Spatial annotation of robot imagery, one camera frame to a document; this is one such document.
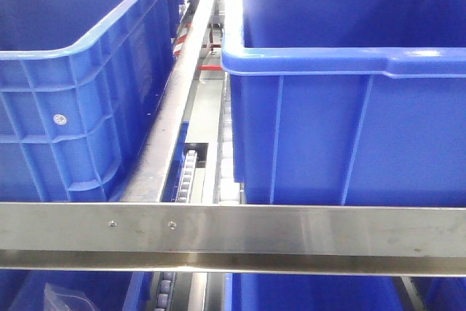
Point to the upper steel shelf rail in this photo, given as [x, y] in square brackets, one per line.
[127, 236]

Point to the roller conveyor track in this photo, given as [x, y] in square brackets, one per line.
[192, 174]

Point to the blue bin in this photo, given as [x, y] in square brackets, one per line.
[24, 289]
[348, 102]
[81, 81]
[248, 291]

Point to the upper right blue bin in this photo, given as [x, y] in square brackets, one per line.
[348, 102]

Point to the steel divider rail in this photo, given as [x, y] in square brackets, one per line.
[147, 183]

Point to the lower left blue bin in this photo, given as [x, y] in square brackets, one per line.
[24, 289]

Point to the lower right blue bin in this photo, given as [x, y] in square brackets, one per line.
[248, 291]

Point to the clear plastic bag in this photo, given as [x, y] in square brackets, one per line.
[64, 299]

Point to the upper left blue bin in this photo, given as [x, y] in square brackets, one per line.
[81, 81]

